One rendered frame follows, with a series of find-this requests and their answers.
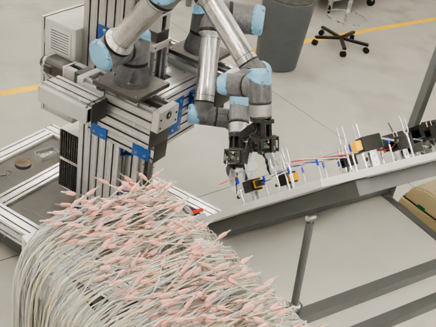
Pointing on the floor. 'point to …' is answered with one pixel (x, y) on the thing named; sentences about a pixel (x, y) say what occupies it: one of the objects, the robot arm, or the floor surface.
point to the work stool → (343, 34)
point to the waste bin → (283, 32)
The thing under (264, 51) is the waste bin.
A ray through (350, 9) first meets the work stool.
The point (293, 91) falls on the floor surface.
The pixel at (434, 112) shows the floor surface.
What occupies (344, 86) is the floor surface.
